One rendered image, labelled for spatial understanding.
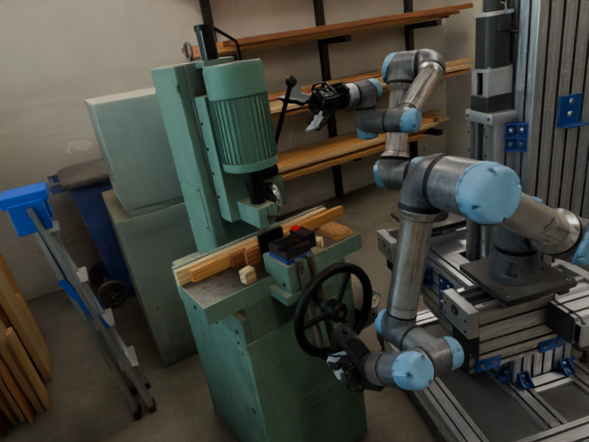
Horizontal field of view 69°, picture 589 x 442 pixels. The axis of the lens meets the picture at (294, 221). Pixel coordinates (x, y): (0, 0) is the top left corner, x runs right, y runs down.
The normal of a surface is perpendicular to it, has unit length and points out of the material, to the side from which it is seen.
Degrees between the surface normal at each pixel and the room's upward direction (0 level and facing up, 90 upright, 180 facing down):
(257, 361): 90
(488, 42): 90
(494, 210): 85
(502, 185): 86
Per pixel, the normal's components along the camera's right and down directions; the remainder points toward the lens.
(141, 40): 0.47, 0.28
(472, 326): 0.23, 0.35
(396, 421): -0.15, -0.91
